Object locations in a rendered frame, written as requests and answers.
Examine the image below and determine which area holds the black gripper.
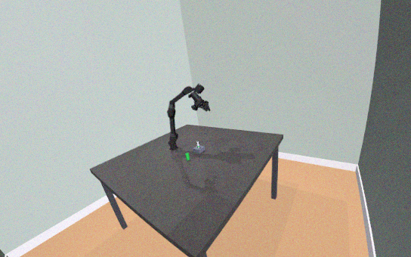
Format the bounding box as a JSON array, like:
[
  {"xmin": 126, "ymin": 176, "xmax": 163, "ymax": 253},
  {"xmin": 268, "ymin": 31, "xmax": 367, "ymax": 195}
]
[{"xmin": 194, "ymin": 95, "xmax": 210, "ymax": 112}]

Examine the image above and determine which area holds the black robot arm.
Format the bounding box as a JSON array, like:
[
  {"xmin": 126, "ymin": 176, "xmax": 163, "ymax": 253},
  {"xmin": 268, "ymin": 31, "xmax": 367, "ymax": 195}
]
[{"xmin": 167, "ymin": 84, "xmax": 205, "ymax": 150}]

